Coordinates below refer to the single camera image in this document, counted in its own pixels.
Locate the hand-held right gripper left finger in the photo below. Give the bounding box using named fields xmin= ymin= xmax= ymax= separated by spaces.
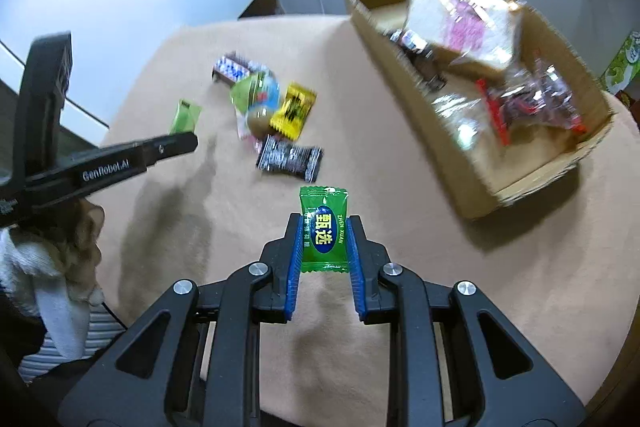
xmin=57 ymin=213 xmax=307 ymax=427

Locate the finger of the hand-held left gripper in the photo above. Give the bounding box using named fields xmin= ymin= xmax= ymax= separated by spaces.
xmin=9 ymin=32 xmax=74 ymax=182
xmin=141 ymin=131 xmax=200 ymax=166

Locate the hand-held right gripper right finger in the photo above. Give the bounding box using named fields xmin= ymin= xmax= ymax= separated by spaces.
xmin=349 ymin=214 xmax=587 ymax=427

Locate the green candy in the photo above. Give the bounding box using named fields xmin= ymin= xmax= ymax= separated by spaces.
xmin=298 ymin=185 xmax=351 ymax=276

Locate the cardboard box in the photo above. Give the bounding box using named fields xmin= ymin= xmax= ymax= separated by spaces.
xmin=340 ymin=0 xmax=617 ymax=221

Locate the red clear snack packet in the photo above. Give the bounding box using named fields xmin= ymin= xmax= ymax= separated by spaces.
xmin=474 ymin=61 xmax=587 ymax=148

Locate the sliced bread packet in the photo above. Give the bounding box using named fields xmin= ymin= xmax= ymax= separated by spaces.
xmin=402 ymin=0 xmax=527 ymax=74

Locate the person's left hand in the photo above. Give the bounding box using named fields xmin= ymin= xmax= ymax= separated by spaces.
xmin=62 ymin=198 xmax=107 ymax=308

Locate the small light green packet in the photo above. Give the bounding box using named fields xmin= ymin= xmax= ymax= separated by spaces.
xmin=170 ymin=99 xmax=202 ymax=136

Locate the round green blue snack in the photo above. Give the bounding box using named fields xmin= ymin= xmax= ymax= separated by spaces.
xmin=229 ymin=71 xmax=282 ymax=141

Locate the blue white snack bar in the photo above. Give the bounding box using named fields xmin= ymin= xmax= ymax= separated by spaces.
xmin=212 ymin=52 xmax=271 ymax=86

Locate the black candy wrapper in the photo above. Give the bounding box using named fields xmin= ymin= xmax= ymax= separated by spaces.
xmin=255 ymin=134 xmax=325 ymax=184

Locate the yellow candy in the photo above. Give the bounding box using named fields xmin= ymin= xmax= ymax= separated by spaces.
xmin=269 ymin=82 xmax=318 ymax=141

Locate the striped clothing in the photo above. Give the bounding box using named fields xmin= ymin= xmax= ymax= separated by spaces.
xmin=19 ymin=307 xmax=128 ymax=380

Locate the dark snack packet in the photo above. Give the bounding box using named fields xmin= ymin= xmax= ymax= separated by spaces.
xmin=386 ymin=28 xmax=449 ymax=94

